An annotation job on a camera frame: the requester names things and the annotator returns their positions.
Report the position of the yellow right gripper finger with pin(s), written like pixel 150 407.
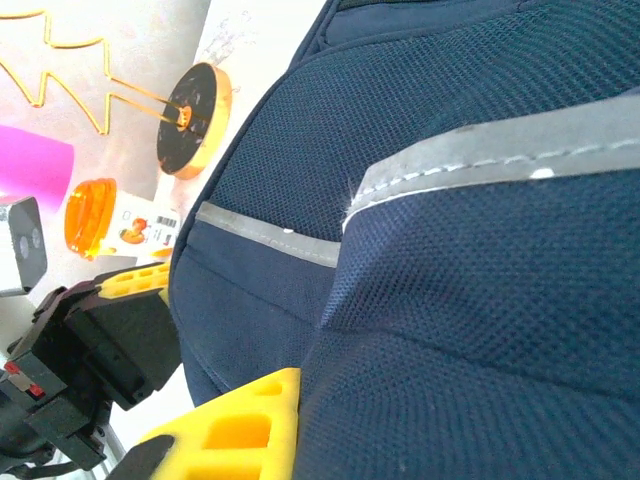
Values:
pixel 240 435

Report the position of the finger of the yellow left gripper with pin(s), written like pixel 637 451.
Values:
pixel 140 280

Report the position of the navy blue student backpack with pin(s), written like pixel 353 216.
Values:
pixel 450 275

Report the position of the orange lid bottle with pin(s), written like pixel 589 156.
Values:
pixel 90 215

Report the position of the pink goblet cup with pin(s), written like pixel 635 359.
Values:
pixel 30 165

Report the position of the gold cup stand black base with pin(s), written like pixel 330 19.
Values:
pixel 192 125

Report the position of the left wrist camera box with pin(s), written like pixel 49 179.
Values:
pixel 27 240

